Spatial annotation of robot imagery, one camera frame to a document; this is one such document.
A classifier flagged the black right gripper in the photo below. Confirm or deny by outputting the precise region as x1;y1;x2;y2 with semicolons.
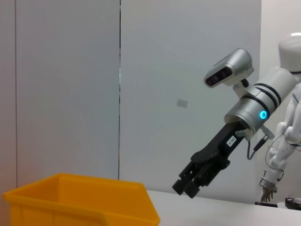
172;123;247;199

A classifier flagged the black background equipment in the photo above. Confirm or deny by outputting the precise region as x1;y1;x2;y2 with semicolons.
285;197;301;210

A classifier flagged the white humanoid robot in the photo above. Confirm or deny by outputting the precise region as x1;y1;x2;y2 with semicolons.
259;32;301;205

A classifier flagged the grey right gripper cable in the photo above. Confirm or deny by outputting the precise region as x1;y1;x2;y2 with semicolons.
236;126;276;161

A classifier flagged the yellow plastic bin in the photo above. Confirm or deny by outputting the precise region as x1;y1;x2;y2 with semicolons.
2;173;161;226

